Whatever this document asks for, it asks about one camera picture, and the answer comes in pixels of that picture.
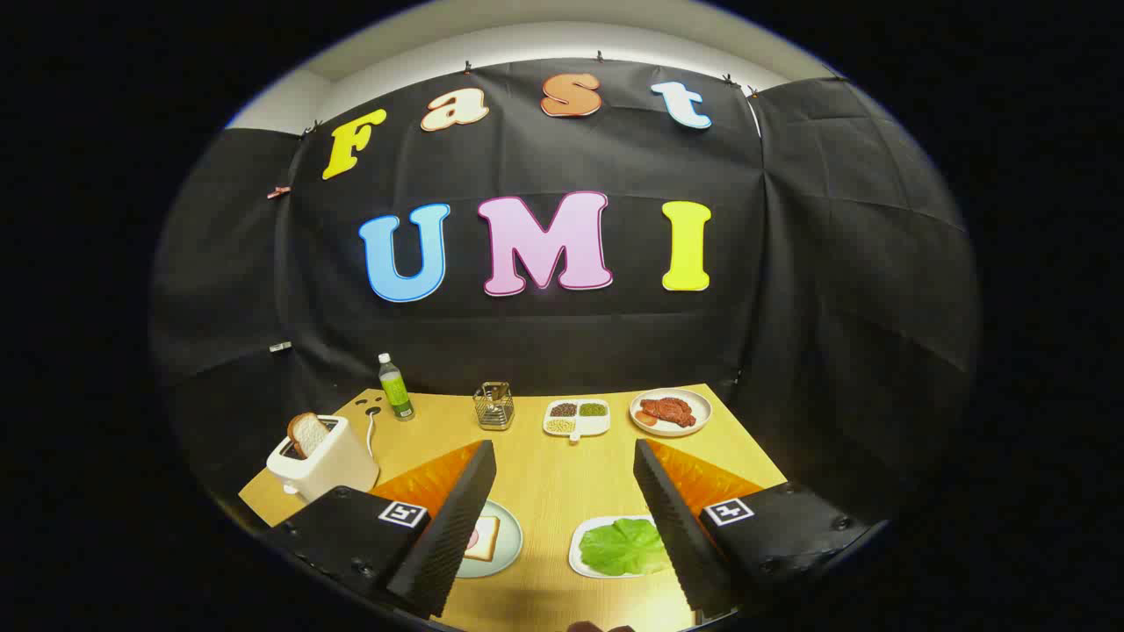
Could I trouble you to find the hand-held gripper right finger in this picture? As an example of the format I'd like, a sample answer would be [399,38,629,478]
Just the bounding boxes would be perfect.
[632,438,872,620]

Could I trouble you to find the green label plastic bottle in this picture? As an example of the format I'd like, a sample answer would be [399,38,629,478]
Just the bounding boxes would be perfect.
[378,353,415,422]

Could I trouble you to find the round-topped bread slice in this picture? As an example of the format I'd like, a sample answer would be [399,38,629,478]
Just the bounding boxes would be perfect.
[287,412,331,460]

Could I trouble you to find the green lettuce leaf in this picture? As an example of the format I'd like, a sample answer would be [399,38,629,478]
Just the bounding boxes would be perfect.
[579,518,673,578]

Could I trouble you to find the square toast slice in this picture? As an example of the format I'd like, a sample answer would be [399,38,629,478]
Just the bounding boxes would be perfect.
[464,516,501,561]

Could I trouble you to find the white round plate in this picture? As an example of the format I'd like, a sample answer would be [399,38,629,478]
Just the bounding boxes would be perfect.
[629,388,713,438]

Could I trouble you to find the white square plate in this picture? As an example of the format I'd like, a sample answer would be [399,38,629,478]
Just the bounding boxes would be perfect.
[569,515,681,580]

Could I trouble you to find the white toaster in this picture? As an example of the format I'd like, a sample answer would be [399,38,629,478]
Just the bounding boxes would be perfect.
[266,414,380,503]

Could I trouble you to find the brown meat steak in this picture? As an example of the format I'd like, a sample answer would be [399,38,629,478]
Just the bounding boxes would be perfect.
[639,397,697,428]

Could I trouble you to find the metal wire utensil holder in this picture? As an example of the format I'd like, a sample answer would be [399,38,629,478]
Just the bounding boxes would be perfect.
[473,381,516,431]

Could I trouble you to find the white divided dish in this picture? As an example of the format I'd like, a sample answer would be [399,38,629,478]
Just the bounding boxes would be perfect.
[542,399,611,442]

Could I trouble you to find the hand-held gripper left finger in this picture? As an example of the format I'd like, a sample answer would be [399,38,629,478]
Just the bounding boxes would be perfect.
[261,439,498,620]

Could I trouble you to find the black backdrop cloth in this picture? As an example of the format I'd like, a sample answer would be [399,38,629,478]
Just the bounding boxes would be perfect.
[149,57,980,528]

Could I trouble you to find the light green round plate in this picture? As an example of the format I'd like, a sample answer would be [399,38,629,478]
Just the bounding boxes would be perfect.
[457,500,523,578]

